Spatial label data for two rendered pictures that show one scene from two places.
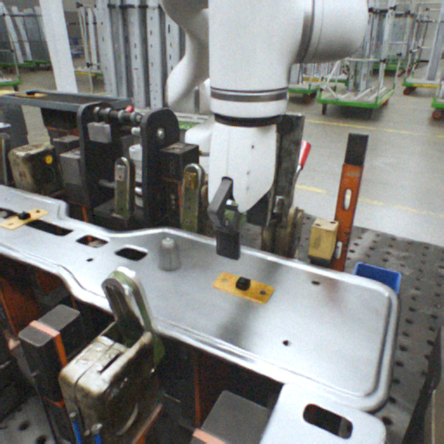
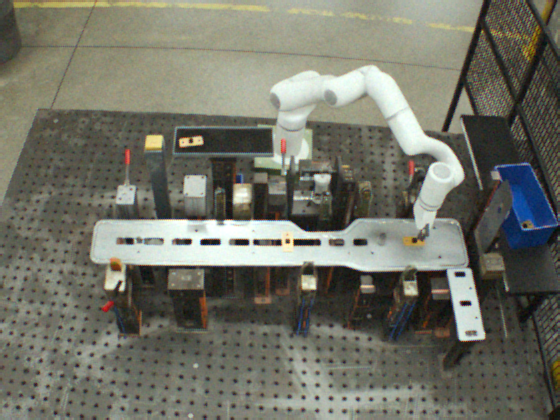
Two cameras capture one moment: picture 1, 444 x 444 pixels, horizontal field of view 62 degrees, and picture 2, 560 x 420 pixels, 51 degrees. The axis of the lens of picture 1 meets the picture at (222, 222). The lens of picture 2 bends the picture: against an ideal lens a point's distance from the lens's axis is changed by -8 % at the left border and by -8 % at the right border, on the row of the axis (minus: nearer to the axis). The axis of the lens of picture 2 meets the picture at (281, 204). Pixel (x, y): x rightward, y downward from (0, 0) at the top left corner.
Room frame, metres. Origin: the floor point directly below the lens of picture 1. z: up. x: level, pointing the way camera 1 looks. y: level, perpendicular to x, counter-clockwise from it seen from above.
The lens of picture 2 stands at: (-0.39, 1.11, 2.87)
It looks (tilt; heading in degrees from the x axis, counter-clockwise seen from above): 53 degrees down; 326
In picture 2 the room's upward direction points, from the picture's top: 5 degrees clockwise
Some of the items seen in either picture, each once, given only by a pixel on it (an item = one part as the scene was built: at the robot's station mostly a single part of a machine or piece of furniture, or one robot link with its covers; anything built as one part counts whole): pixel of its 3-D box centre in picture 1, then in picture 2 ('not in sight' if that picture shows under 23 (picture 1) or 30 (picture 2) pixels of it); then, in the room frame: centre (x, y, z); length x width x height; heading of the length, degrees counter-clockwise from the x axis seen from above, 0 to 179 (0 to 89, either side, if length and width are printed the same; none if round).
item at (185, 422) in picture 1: (205, 350); (388, 264); (0.45, 0.03, 0.84); 0.12 x 0.05 x 0.29; 153
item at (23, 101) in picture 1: (62, 100); (223, 141); (1.04, 0.43, 1.16); 0.37 x 0.14 x 0.02; 63
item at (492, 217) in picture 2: not in sight; (494, 216); (0.29, -0.26, 1.17); 0.12 x 0.01 x 0.34; 153
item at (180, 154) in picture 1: (185, 237); (341, 208); (0.72, 0.08, 0.91); 0.07 x 0.05 x 0.42; 153
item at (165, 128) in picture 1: (136, 213); (310, 205); (0.77, 0.20, 0.94); 0.18 x 0.13 x 0.49; 63
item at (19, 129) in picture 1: (22, 168); (159, 182); (1.16, 0.66, 0.92); 0.08 x 0.08 x 0.44; 63
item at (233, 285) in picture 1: (243, 284); (414, 240); (0.42, -0.03, 1.01); 0.08 x 0.04 x 0.01; 63
